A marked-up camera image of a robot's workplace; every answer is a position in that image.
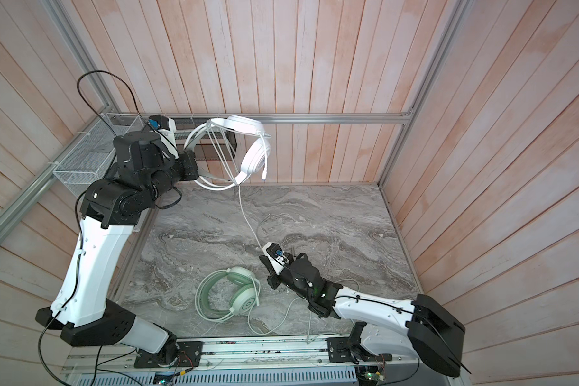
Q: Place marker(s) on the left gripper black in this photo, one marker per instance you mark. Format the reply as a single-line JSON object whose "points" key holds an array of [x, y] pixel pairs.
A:
{"points": [[189, 159]]}

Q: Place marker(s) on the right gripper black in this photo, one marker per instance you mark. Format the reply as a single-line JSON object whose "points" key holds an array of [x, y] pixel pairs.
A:
{"points": [[277, 279]]}

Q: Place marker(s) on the green headphones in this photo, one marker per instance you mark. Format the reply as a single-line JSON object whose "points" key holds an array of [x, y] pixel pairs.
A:
{"points": [[244, 299]]}

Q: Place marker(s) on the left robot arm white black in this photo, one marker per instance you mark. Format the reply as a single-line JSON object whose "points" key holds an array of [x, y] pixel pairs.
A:
{"points": [[81, 311]]}

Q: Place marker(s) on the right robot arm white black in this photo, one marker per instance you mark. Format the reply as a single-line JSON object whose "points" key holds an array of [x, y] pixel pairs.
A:
{"points": [[420, 328]]}

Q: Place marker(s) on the black mesh basket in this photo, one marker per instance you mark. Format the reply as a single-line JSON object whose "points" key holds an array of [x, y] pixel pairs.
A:
{"points": [[204, 147]]}

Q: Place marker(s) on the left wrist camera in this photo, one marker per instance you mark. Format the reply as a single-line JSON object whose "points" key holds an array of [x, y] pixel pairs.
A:
{"points": [[165, 126]]}

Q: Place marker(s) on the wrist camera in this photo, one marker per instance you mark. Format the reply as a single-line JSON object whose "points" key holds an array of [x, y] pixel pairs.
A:
{"points": [[165, 126], [276, 257]]}

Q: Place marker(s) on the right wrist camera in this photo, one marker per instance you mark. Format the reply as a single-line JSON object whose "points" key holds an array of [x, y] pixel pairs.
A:
{"points": [[276, 257]]}

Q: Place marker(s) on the white wire mesh shelf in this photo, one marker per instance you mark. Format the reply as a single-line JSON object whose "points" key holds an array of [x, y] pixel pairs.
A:
{"points": [[91, 155]]}

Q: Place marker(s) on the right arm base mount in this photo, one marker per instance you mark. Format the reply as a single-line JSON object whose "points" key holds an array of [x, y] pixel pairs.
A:
{"points": [[350, 349]]}

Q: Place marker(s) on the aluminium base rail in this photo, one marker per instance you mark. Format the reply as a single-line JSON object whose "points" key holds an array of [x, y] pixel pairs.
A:
{"points": [[277, 360]]}

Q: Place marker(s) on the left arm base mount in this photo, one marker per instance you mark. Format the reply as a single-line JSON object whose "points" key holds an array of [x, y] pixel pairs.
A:
{"points": [[174, 354]]}

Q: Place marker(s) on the aluminium frame bar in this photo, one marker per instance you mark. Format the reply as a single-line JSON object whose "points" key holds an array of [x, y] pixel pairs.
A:
{"points": [[293, 118]]}

